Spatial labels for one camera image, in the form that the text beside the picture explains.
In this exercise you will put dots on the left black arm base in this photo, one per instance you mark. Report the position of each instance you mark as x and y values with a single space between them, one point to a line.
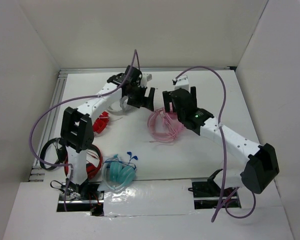
92 201

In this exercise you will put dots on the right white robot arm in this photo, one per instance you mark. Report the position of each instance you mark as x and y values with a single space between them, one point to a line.
260 161

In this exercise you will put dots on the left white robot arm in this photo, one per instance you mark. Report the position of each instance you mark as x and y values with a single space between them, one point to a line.
77 123

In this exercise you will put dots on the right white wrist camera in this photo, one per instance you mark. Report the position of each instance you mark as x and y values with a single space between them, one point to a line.
181 82

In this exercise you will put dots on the teal white headphones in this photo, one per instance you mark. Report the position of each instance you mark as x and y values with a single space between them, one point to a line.
117 174

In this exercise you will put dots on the blue earbuds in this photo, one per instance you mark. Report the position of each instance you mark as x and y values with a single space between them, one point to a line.
131 156

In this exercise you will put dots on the pink headphones with cable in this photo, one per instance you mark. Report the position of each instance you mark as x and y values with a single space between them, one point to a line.
172 128

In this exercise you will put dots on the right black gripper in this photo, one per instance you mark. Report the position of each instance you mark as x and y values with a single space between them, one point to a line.
167 99

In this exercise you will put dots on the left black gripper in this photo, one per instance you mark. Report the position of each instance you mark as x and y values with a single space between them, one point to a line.
148 101

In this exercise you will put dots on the red folded headphones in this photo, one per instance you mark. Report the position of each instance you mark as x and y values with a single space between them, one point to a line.
101 122

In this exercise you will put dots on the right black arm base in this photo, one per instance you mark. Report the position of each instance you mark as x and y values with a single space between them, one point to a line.
206 193

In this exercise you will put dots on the grey white headphones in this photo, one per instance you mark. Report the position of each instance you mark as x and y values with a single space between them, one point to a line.
120 107

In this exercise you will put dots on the red black headphones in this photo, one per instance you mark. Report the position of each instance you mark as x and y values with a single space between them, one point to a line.
92 162

